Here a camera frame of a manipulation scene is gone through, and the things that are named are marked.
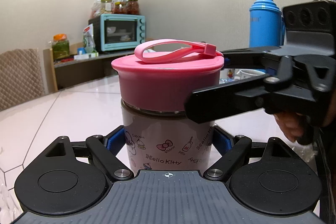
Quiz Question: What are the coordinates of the Hello Kitty pink bottle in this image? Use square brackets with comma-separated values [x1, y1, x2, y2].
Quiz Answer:
[121, 101, 215, 173]

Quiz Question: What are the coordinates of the pink bottle cap with strap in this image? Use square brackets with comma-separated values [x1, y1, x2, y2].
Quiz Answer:
[111, 39, 224, 112]

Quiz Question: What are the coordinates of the person's right hand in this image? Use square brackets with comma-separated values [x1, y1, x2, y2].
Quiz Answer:
[273, 113, 303, 143]

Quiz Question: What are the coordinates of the white mug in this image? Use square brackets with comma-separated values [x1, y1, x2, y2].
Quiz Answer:
[238, 69, 265, 80]

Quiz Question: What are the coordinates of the blue thermos flask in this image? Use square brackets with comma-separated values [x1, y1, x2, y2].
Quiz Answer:
[249, 0, 285, 47]

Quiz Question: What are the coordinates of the wooden side shelf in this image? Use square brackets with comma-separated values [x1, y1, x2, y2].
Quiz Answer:
[41, 48, 133, 93]

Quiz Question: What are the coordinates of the green snack bag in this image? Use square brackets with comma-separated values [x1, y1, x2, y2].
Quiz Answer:
[83, 24, 96, 53]

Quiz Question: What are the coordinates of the quilted beige chair back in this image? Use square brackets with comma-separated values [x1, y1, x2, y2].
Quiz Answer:
[1, 48, 45, 110]

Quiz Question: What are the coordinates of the green jar orange lid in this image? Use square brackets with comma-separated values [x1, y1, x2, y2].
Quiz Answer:
[52, 34, 70, 60]

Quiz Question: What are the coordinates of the teal toaster oven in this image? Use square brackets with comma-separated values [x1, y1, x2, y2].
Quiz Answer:
[88, 14, 146, 53]

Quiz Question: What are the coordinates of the red chili jar right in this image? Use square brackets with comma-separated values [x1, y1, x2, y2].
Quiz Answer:
[126, 0, 140, 15]

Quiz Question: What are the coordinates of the red chili jar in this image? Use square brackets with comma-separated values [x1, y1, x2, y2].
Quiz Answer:
[126, 0, 140, 15]
[113, 2, 127, 14]

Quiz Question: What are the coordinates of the red chili jar middle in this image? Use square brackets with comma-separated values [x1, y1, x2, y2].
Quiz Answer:
[113, 2, 127, 14]

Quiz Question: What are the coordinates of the pale jar yellow lid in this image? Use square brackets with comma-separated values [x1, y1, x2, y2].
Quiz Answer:
[100, 0, 112, 14]

